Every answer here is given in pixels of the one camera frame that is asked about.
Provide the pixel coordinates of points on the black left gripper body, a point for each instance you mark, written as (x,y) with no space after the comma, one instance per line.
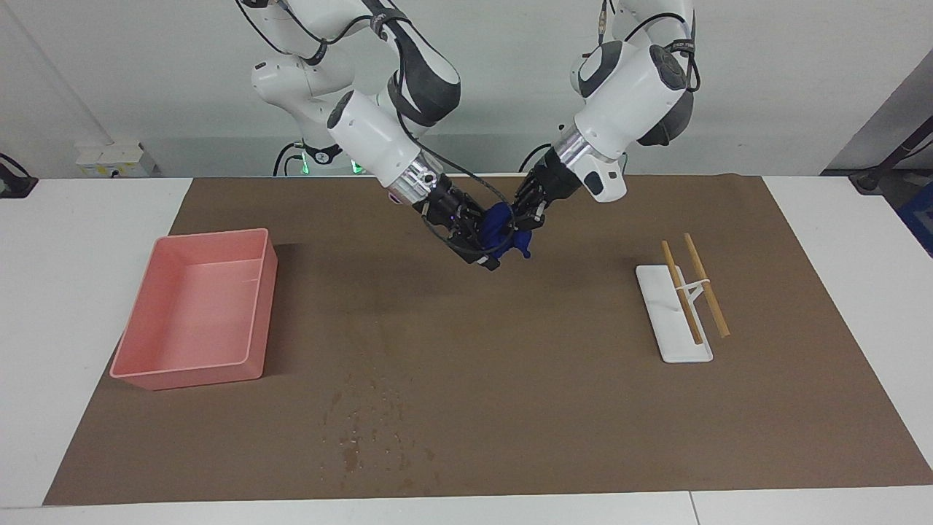
(543,189)

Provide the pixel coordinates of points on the pink plastic bin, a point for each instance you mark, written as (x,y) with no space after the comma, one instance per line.
(197,313)

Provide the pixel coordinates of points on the black stand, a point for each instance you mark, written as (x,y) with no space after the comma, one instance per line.
(871,179)

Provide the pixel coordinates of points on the brown table mat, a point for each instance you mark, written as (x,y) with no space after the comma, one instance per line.
(496,350)

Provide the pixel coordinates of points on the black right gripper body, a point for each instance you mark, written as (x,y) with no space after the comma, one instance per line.
(455,219)

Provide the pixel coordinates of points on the dark blue towel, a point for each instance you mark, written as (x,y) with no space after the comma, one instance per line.
(499,226)

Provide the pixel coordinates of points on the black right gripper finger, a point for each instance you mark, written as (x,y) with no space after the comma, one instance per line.
(476,217)
(490,259)

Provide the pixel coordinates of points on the white wall socket box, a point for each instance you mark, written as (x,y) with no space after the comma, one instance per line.
(109,159)

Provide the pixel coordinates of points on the spilled water drops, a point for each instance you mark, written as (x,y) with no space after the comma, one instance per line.
(351,456)

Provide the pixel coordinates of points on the white rack with wooden rods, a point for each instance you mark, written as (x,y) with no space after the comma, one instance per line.
(678,343)

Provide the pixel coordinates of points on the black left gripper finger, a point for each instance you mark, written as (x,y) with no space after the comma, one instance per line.
(536,221)
(519,220)

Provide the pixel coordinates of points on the blue crate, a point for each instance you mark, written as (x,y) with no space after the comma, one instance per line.
(920,219)

